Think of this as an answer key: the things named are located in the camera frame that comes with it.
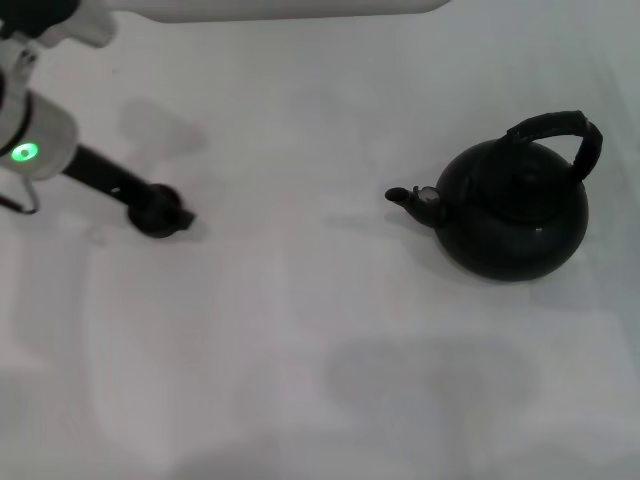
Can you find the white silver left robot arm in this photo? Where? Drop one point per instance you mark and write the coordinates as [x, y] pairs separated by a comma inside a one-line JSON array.
[[40, 135]]

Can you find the dark round teacup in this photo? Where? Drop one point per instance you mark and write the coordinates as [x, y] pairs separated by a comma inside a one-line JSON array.
[[155, 230]]

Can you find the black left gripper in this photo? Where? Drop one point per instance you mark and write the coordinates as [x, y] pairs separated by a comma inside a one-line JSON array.
[[105, 175]]

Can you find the black round teapot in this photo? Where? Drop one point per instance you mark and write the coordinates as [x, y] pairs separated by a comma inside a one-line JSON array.
[[510, 220]]

